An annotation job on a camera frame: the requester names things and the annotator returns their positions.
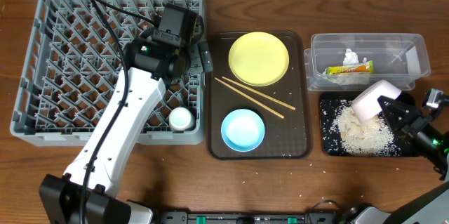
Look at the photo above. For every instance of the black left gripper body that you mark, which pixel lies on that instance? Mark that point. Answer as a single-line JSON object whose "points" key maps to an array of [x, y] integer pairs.
{"points": [[204, 60]]}

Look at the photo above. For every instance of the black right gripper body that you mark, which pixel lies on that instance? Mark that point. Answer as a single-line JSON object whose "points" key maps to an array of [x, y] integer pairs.
{"points": [[425, 136]]}

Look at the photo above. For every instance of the pink bowl with rice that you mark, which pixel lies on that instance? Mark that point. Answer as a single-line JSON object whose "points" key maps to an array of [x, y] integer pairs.
{"points": [[365, 106]]}

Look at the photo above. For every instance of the green snack wrapper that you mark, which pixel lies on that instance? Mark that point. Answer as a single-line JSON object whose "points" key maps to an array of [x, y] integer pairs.
{"points": [[365, 67]]}

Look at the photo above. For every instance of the white tissue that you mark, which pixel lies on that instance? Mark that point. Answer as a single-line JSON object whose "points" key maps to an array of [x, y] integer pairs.
{"points": [[350, 58]]}

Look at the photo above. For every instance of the white cup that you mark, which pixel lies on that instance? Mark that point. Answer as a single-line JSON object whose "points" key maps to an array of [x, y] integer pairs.
{"points": [[181, 119]]}

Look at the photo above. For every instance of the light blue bowl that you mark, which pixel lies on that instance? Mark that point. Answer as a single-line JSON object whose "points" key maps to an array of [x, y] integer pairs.
{"points": [[243, 130]]}

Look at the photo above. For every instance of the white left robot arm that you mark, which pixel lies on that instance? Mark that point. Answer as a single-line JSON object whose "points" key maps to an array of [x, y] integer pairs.
{"points": [[87, 190]]}

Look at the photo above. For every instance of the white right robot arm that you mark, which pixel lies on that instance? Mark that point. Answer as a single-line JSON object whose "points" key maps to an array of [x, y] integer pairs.
{"points": [[431, 207]]}

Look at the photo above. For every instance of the black waste tray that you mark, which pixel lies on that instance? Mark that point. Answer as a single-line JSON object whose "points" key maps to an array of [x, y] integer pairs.
{"points": [[328, 139]]}

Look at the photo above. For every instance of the grey dishwasher rack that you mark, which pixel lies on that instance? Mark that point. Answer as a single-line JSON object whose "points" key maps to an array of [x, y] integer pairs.
{"points": [[71, 65]]}

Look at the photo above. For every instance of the spilled white rice pile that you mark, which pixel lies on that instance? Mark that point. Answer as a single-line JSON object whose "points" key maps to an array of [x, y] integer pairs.
{"points": [[365, 136]]}

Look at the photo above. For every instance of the clear plastic bin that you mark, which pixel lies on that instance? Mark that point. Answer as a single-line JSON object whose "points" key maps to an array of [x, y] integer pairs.
{"points": [[398, 58]]}

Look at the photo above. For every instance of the yellow plate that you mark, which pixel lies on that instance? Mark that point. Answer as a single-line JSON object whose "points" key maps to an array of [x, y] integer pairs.
{"points": [[258, 59]]}

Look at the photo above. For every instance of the upper wooden chopstick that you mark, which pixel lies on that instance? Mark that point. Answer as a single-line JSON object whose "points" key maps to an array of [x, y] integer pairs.
{"points": [[260, 93]]}

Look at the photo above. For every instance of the wooden chopstick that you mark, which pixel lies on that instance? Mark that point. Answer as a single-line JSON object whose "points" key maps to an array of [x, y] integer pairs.
{"points": [[260, 93], [250, 98]]}

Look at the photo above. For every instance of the dark brown serving tray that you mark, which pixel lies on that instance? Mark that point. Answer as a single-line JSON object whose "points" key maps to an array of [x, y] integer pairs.
{"points": [[288, 138]]}

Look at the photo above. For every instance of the lower wooden chopstick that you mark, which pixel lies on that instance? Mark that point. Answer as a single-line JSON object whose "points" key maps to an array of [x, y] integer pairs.
{"points": [[250, 98]]}

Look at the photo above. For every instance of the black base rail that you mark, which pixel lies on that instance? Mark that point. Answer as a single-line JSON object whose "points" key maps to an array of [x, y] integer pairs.
{"points": [[178, 217]]}

